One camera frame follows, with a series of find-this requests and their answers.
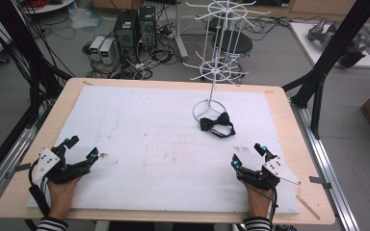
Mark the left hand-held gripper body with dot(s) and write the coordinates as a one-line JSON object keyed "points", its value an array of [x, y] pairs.
{"points": [[49, 163]]}

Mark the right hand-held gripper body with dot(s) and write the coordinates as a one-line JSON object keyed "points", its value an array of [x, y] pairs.
{"points": [[277, 168]]}

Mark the black bow tie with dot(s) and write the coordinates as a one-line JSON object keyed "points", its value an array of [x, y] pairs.
{"points": [[220, 121]]}

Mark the person's left hand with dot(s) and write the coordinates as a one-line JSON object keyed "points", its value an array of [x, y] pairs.
{"points": [[61, 199]]}

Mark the person's right hand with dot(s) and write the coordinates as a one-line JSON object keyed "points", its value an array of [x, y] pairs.
{"points": [[258, 202]]}

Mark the thin wooden stick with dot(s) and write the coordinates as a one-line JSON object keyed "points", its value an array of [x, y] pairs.
{"points": [[308, 208]]}

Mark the white foam mat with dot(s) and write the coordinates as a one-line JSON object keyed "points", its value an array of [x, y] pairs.
{"points": [[157, 144]]}

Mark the grey power supply unit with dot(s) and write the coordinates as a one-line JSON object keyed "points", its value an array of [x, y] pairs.
{"points": [[107, 51], [95, 46]]}

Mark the black round stool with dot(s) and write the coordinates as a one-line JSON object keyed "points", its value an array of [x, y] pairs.
{"points": [[237, 43]]}

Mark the white floor board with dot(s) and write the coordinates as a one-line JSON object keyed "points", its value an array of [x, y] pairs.
{"points": [[305, 41]]}

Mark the large black computer tower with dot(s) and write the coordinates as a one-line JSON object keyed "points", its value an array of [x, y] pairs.
{"points": [[126, 32]]}

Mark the clear plastic bag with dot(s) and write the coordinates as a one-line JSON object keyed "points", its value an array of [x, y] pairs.
{"points": [[83, 17]]}

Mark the grey metal stand leg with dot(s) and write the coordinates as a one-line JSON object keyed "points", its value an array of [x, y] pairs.
{"points": [[181, 38]]}

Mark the white round table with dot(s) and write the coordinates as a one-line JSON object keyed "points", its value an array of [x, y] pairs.
{"points": [[53, 5]]}

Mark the slim black computer tower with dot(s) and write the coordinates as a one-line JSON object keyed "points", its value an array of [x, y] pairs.
{"points": [[147, 27]]}

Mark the metal table bracket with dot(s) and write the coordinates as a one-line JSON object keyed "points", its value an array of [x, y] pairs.
{"points": [[18, 169], [319, 181]]}

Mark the aluminium rail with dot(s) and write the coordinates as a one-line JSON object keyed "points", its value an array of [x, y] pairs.
{"points": [[327, 160], [3, 166]]}

